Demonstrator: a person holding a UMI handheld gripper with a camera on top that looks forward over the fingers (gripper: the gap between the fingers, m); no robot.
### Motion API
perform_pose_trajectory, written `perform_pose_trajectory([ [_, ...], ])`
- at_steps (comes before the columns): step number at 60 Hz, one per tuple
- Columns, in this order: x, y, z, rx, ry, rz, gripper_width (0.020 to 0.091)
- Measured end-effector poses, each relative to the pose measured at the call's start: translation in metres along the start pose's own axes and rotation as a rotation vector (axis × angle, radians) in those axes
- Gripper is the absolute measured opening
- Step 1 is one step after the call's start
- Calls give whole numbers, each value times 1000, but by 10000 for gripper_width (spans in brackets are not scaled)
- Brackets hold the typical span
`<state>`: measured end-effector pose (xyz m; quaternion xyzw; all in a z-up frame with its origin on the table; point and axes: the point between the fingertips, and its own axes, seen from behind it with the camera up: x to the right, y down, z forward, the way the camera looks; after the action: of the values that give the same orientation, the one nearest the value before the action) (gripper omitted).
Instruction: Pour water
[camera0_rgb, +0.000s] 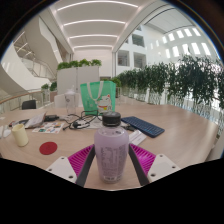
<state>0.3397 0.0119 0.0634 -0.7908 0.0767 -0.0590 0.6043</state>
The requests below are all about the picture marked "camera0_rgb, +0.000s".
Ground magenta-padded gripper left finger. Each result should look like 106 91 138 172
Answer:
45 144 97 188

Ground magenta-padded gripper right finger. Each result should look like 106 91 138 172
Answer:
128 143 182 186

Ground purple drink bottle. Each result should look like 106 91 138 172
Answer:
93 111 130 185

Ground flat round red coaster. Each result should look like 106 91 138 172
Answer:
38 141 59 156

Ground colourful sticker sheet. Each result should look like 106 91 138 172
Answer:
32 121 65 135

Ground black power adapter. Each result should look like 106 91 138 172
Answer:
44 114 60 122

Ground pale yellow mug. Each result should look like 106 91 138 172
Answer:
11 123 30 148

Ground clear shaker bottle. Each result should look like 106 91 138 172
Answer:
64 87 77 116

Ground white chair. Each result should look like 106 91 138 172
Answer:
53 93 83 108

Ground white computer mouse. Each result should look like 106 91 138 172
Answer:
1 128 12 139

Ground green tote bag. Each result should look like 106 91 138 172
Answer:
79 80 117 116

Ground black chair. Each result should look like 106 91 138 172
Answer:
21 99 37 111

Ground white cabinet topped with plants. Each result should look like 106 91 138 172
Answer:
55 58 103 101

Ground row of tall green plants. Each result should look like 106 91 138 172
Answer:
116 54 224 116

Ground low shelf with plants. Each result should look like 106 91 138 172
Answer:
109 76 123 98

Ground ceiling light strips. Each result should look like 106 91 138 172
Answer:
56 0 139 51

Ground black cable bundle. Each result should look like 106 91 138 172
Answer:
62 110 103 131

